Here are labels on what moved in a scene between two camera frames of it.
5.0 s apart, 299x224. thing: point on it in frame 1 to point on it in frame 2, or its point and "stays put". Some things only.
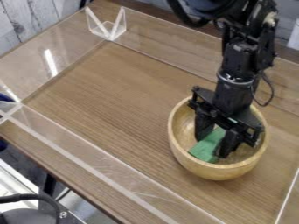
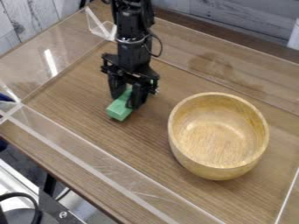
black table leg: (49, 184) stays put
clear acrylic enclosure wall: (115, 92) stays put
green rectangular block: (205, 148) to (116, 107)
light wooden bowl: (229, 168) stays put
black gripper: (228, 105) to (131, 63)
